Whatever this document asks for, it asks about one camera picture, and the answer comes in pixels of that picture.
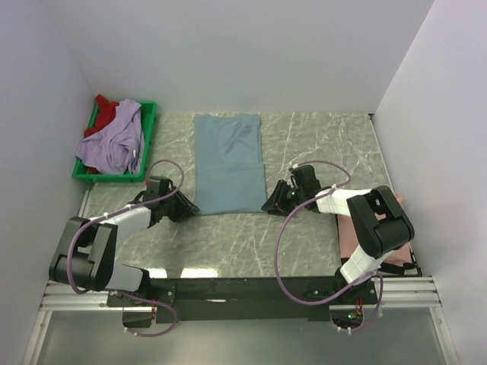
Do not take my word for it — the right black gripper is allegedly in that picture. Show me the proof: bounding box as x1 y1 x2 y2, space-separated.
261 179 305 217

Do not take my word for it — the blue t-shirt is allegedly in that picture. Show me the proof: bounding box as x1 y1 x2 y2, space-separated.
194 114 267 215

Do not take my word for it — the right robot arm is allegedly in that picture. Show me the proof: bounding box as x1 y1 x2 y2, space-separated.
261 180 415 306

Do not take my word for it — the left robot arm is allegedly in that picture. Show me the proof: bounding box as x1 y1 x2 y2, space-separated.
49 191 199 306

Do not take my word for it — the folded pink t-shirt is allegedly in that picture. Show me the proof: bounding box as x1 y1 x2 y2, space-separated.
337 189 415 269

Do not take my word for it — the black base beam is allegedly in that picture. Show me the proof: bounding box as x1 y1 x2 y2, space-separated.
107 276 378 328

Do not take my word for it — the lavender t-shirt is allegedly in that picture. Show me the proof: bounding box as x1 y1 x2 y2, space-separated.
76 99 145 175

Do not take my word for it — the green plastic bin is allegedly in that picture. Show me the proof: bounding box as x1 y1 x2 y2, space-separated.
72 102 158 183

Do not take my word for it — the red t-shirt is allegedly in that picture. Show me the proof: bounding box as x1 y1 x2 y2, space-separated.
84 94 119 138

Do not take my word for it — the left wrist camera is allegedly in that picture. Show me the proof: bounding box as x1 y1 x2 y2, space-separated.
132 176 175 204

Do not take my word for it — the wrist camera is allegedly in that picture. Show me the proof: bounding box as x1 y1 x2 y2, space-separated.
132 176 175 204
289 164 321 193

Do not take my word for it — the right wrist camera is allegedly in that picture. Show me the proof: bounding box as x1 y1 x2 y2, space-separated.
289 164 321 193

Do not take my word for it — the aluminium rail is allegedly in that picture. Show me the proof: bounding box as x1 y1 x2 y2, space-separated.
40 276 441 312

